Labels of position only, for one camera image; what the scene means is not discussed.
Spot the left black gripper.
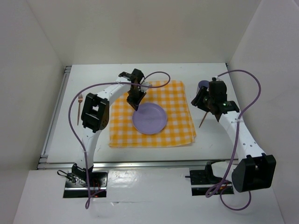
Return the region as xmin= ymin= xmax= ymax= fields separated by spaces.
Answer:
xmin=126 ymin=87 xmax=145 ymax=111

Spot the copper spoon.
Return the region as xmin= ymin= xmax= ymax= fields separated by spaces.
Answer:
xmin=199 ymin=112 xmax=208 ymax=128

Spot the purple cup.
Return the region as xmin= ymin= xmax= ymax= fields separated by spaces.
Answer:
xmin=197 ymin=80 xmax=209 ymax=93

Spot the purple plate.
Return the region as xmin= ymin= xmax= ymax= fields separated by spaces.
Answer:
xmin=132 ymin=103 xmax=167 ymax=135

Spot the yellow checkered cloth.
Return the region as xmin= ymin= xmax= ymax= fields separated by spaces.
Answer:
xmin=109 ymin=80 xmax=196 ymax=148

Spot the copper fork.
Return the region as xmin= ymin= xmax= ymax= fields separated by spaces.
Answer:
xmin=77 ymin=93 xmax=83 ymax=125

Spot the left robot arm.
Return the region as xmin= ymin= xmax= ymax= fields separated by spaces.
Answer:
xmin=71 ymin=69 xmax=147 ymax=186

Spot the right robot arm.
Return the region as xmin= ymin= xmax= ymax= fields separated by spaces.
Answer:
xmin=191 ymin=79 xmax=276 ymax=192

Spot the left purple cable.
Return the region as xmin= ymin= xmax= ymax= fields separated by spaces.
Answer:
xmin=68 ymin=71 xmax=171 ymax=210

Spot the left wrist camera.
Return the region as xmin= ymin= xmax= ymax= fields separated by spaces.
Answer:
xmin=140 ymin=82 xmax=152 ymax=92

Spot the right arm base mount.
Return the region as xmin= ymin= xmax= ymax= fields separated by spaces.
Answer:
xmin=185 ymin=161 xmax=222 ymax=196

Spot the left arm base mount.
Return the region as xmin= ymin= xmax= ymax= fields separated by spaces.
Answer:
xmin=57 ymin=170 xmax=108 ymax=198

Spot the aluminium table frame rail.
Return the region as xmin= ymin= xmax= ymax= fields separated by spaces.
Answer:
xmin=37 ymin=63 xmax=236 ymax=170

